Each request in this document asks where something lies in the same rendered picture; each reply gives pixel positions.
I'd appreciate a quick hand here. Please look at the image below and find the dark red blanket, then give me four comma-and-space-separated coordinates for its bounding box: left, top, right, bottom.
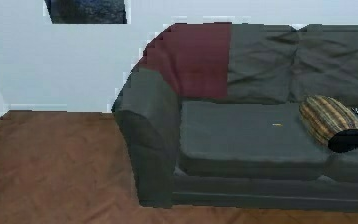
138, 22, 233, 100

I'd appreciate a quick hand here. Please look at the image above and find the dark grey sofa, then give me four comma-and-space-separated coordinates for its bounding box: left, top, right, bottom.
111, 23, 358, 214

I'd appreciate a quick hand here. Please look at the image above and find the striped brown bolster pillow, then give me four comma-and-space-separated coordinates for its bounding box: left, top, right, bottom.
298, 95, 358, 154

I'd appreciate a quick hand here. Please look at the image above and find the dark framed wall picture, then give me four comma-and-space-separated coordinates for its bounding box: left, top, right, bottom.
42, 0, 132, 25

